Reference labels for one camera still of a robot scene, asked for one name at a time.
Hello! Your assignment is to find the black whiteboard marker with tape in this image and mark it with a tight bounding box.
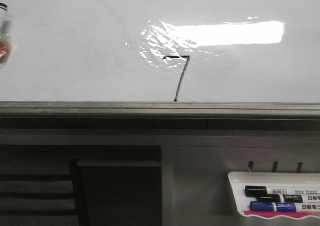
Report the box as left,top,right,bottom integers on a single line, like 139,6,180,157
0,3,12,64

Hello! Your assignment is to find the white whiteboard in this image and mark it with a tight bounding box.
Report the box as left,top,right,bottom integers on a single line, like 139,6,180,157
0,0,320,103

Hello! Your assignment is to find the white marker tray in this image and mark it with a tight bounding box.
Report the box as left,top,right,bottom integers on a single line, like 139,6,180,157
227,171,320,225

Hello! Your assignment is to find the black marker top in tray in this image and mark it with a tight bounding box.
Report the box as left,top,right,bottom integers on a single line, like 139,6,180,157
245,185,320,196

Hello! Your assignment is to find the black marker in tray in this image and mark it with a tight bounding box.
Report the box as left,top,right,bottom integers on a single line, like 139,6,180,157
245,185,320,196
257,194,320,203

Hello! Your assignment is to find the blue marker in tray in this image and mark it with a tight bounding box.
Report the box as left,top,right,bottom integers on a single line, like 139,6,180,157
250,201,320,213

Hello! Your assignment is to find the black marker middle in tray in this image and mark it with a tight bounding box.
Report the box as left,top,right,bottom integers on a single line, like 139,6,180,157
257,194,320,203

